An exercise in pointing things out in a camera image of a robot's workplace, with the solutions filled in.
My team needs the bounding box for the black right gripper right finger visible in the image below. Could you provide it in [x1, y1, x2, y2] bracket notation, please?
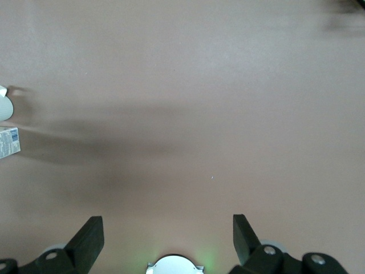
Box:
[229, 213, 365, 274]

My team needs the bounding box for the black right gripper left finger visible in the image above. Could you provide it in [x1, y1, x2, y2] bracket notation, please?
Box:
[0, 215, 104, 274]

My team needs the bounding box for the blue white milk carton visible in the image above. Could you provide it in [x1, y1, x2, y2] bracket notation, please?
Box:
[0, 126, 22, 160]

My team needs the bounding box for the grey white ceramic mug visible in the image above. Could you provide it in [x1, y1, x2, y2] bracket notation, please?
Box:
[0, 84, 15, 122]

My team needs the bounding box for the brown table cover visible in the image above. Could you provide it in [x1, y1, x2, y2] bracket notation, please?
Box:
[0, 0, 365, 274]

